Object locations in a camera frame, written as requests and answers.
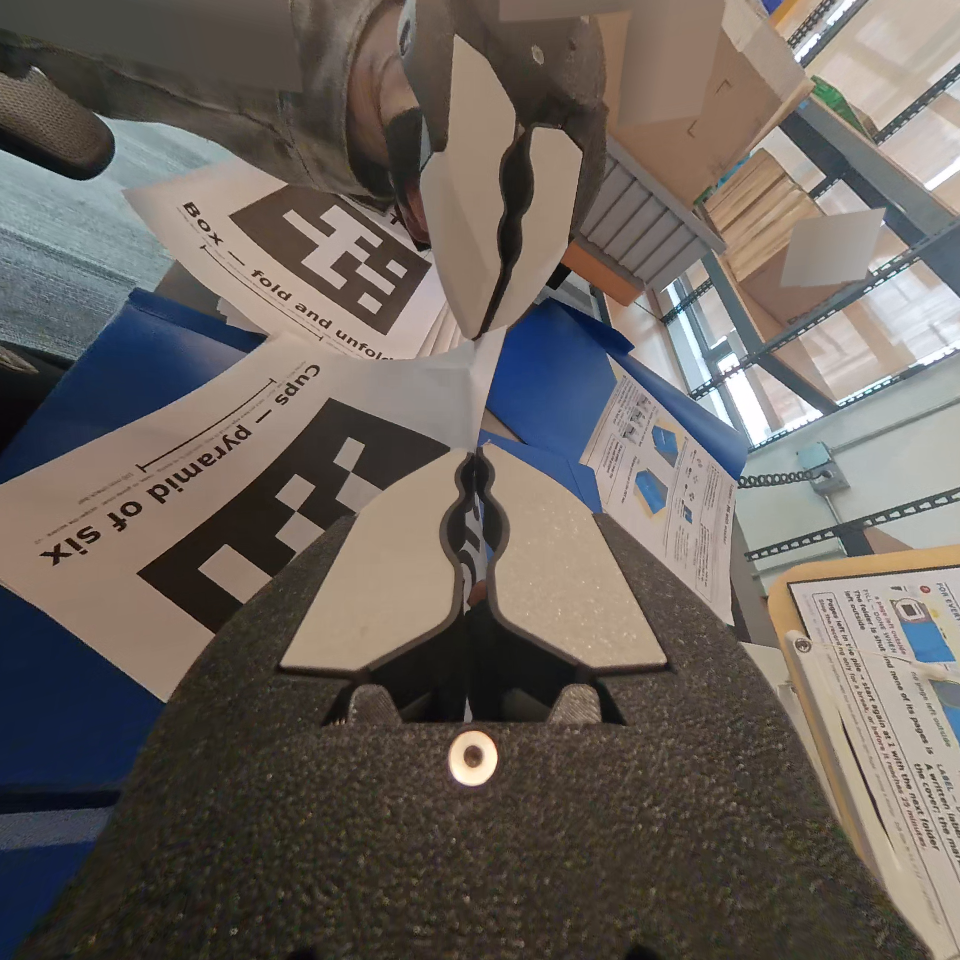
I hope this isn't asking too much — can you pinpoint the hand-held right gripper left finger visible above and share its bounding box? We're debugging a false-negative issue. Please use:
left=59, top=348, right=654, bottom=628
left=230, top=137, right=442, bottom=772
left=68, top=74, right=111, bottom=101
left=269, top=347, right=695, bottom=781
left=279, top=448, right=477, bottom=674

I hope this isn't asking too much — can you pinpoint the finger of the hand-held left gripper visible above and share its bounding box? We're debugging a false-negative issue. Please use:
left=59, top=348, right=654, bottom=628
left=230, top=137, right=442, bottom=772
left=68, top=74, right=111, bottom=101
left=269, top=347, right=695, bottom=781
left=418, top=33, right=520, bottom=340
left=486, top=126, right=586, bottom=333

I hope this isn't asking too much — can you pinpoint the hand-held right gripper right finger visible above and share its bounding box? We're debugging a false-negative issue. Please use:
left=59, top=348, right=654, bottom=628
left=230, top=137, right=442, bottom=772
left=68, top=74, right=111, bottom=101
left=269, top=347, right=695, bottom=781
left=482, top=447, right=670, bottom=674

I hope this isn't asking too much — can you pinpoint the person's left forearm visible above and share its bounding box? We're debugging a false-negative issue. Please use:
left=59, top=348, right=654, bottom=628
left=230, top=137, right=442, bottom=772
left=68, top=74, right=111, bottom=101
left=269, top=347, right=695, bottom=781
left=0, top=0, right=406, bottom=215

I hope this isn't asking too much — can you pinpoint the person's left hand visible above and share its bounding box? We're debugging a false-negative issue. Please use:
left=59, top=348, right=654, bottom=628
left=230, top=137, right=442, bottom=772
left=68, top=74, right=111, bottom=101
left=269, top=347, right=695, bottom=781
left=346, top=33, right=434, bottom=249

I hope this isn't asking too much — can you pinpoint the grey ribbed panel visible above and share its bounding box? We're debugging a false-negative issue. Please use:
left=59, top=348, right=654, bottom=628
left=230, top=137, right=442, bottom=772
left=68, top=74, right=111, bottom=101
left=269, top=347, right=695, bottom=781
left=573, top=138, right=727, bottom=294

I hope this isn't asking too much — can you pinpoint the printed instruction sheet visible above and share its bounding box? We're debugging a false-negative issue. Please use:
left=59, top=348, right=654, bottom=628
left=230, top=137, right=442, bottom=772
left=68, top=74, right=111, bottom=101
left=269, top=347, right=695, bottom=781
left=579, top=351, right=741, bottom=625

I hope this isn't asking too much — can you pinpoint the large cardboard box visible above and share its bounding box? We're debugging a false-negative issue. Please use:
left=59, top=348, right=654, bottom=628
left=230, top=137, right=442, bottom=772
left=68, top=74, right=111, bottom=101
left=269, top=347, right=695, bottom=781
left=592, top=0, right=816, bottom=205

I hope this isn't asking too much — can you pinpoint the wooden clipboard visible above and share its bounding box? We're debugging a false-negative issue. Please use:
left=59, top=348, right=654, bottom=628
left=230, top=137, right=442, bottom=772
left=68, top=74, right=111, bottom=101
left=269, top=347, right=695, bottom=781
left=765, top=543, right=960, bottom=960

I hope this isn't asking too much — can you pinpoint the stack of pale boards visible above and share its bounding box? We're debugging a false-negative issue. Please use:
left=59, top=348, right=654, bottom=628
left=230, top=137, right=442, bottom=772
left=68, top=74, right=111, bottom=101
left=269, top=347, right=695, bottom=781
left=701, top=146, right=828, bottom=283

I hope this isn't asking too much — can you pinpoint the box title sheet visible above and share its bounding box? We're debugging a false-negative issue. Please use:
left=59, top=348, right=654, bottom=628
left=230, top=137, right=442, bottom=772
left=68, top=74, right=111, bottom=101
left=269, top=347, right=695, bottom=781
left=123, top=161, right=481, bottom=363

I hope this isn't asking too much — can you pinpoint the cups title sheet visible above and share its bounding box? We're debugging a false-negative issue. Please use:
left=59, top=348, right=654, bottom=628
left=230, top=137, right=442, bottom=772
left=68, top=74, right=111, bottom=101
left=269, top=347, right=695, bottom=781
left=0, top=333, right=453, bottom=704

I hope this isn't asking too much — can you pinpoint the window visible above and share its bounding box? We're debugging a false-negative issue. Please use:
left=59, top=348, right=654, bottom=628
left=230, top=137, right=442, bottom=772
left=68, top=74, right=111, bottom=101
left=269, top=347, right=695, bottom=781
left=660, top=270, right=759, bottom=451

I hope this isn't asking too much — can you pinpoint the small cardboard box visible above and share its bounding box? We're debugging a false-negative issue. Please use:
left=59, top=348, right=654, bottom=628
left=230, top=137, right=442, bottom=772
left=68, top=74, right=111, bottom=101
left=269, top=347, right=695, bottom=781
left=737, top=247, right=865, bottom=348

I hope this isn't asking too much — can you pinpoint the white hanging card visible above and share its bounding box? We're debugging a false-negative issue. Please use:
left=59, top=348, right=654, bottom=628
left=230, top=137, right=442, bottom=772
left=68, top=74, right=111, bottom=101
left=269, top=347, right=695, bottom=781
left=780, top=208, right=888, bottom=291

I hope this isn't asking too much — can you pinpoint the metal shelf rack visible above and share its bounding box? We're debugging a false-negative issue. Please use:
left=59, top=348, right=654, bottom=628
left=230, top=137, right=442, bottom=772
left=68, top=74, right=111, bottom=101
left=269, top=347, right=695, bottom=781
left=697, top=0, right=960, bottom=565

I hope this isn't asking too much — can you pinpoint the clipboard instruction page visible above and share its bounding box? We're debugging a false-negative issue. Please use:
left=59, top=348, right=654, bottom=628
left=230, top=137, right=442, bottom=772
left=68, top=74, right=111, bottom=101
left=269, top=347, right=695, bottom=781
left=787, top=562, right=960, bottom=960

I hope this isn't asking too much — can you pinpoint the open blue folder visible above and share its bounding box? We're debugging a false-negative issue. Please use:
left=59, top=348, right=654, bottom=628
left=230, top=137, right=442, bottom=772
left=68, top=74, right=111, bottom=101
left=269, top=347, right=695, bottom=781
left=0, top=288, right=751, bottom=960

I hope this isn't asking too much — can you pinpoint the black coiled cable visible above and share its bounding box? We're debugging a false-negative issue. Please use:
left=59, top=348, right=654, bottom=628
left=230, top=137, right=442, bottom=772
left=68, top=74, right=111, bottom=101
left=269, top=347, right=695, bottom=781
left=737, top=466, right=830, bottom=491

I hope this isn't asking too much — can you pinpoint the grey wall outlet box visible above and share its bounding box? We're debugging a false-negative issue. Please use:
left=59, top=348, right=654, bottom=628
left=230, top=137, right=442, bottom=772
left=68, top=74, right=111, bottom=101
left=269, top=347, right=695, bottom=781
left=795, top=441, right=855, bottom=495

